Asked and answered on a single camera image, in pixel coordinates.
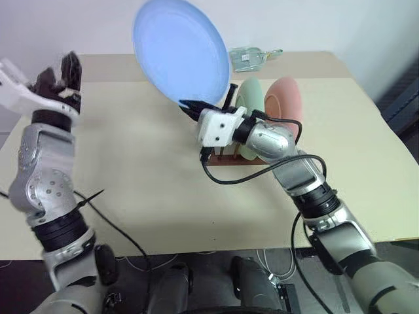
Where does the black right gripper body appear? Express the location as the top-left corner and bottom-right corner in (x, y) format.
(185, 107), (206, 124)

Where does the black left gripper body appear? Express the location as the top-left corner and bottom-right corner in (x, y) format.
(56, 85), (82, 114)

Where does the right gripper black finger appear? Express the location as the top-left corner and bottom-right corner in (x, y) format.
(224, 83), (238, 111)
(178, 99), (211, 113)

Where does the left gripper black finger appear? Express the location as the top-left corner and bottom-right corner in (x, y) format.
(34, 64), (63, 96)
(60, 50), (82, 90)

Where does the blue plate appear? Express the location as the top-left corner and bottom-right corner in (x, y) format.
(132, 0), (231, 106)

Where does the wooden dish rack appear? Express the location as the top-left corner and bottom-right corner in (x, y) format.
(205, 146), (264, 167)

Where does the green plate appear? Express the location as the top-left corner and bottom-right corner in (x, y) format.
(234, 77), (266, 162)

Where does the clear plastic bag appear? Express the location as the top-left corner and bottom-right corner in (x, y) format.
(228, 46), (284, 73)

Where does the pink plate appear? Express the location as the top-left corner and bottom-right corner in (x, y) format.
(263, 75), (304, 142)

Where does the black zip tie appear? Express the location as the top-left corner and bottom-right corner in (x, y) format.
(75, 188), (105, 211)

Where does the dark ribbed object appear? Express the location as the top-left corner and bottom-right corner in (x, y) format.
(375, 61), (419, 135)

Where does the dark rounded black shape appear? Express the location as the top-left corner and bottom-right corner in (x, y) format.
(147, 261), (194, 314)

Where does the dark rounded grey shape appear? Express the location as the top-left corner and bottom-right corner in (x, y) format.
(230, 256), (283, 314)

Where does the small black box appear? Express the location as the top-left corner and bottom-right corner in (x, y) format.
(277, 283), (301, 314)

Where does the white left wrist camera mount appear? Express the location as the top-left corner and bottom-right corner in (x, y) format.
(0, 58), (81, 116)

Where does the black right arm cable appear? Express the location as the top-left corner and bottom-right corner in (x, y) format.
(198, 110), (332, 314)

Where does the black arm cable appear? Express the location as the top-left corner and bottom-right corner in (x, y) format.
(73, 191), (154, 314)
(198, 110), (332, 314)

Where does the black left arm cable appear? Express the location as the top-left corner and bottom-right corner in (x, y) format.
(73, 191), (154, 314)

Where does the white cable bundle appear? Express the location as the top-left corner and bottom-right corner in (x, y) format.
(254, 247), (298, 283)

